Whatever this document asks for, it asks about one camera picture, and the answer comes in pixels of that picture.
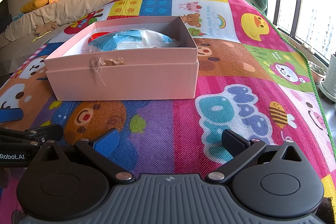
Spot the red round toy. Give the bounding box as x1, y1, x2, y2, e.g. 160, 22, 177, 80
91, 32, 109, 42

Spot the blue wet wipes packet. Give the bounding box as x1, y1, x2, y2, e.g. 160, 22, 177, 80
81, 28, 182, 51

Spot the small brown plush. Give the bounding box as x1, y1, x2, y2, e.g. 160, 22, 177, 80
35, 21, 59, 35

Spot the pink cardboard box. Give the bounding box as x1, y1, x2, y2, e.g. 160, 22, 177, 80
44, 16, 200, 101

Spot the colourful cartoon play mat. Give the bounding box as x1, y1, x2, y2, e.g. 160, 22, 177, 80
0, 0, 336, 224

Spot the white plant pot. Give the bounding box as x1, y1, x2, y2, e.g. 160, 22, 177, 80
318, 53, 336, 105

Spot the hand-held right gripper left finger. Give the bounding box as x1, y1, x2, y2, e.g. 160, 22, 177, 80
37, 128, 135, 184

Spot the beige covered sofa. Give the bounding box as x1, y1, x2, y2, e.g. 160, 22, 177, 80
0, 0, 164, 77

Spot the pink plant pot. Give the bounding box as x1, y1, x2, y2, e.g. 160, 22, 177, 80
309, 63, 328, 84

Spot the yellow cushion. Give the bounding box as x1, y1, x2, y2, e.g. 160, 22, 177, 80
20, 0, 49, 14

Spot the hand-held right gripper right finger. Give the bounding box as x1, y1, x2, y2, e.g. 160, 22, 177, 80
205, 128, 303, 184

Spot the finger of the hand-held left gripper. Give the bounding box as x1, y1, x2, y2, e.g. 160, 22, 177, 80
0, 124, 64, 148
0, 108, 24, 123

